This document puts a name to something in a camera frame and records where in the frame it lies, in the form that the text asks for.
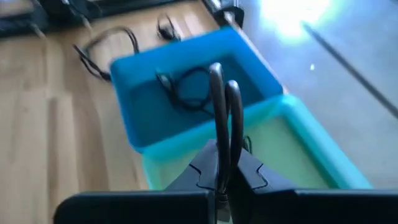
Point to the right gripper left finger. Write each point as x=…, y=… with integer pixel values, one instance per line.
x=140, y=208

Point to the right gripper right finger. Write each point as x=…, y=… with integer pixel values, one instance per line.
x=311, y=208

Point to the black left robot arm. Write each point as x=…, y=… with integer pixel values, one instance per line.
x=18, y=18

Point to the teal plastic bin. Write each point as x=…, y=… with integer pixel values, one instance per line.
x=280, y=155

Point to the blue plastic bin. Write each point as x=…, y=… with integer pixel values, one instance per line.
x=149, y=115

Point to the black table clamp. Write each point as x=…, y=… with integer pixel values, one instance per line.
x=231, y=15

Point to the black aluminium table frame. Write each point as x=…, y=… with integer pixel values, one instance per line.
x=124, y=6

